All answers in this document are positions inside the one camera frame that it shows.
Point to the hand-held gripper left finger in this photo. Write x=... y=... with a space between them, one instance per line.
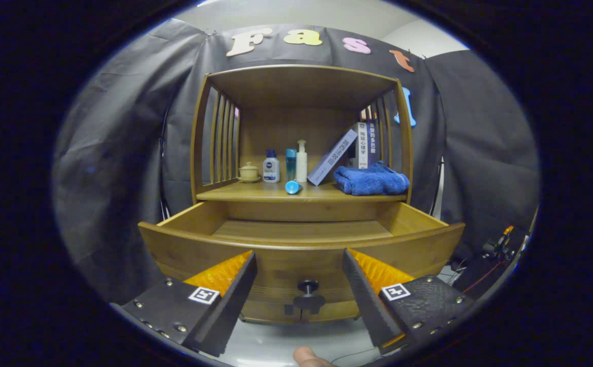
x=230 y=306

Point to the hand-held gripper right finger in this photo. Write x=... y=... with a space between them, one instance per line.
x=365 y=300

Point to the wooden drawer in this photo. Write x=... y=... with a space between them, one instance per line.
x=286 y=265

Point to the small blue round container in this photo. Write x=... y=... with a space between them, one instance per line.
x=292 y=187

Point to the wooden countertop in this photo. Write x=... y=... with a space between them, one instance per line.
x=255 y=192

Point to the wooden cabinet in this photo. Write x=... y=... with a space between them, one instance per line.
x=296 y=132

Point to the blue folded towel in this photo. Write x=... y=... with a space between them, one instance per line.
x=372 y=181

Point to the beige lidded teacup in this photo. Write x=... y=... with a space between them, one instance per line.
x=249 y=173

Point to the white lotion bottle blue cap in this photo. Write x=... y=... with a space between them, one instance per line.
x=271 y=171

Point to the black device orange tip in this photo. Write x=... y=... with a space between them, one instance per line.
x=497 y=247

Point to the lavender book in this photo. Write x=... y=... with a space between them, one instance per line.
x=332 y=158

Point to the white pump bottle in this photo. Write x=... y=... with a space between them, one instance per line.
x=301 y=165

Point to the teal transparent bottle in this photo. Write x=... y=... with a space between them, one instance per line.
x=290 y=163

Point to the white spine book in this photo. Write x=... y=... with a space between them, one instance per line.
x=362 y=145

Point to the dark blue book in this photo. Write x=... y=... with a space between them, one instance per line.
x=372 y=142

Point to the black backdrop cloth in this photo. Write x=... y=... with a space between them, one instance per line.
x=123 y=153

